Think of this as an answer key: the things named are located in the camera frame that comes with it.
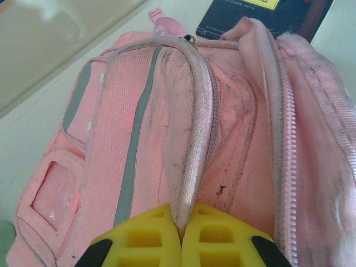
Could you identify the dark blue book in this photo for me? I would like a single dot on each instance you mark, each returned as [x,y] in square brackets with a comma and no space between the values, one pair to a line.
[222,16]

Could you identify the pink backpack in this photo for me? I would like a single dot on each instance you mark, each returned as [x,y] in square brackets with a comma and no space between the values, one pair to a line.
[139,139]

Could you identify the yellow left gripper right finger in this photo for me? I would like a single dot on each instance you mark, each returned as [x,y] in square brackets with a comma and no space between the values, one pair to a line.
[192,247]

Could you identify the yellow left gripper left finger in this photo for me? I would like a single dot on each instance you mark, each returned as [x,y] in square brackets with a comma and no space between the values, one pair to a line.
[167,244]

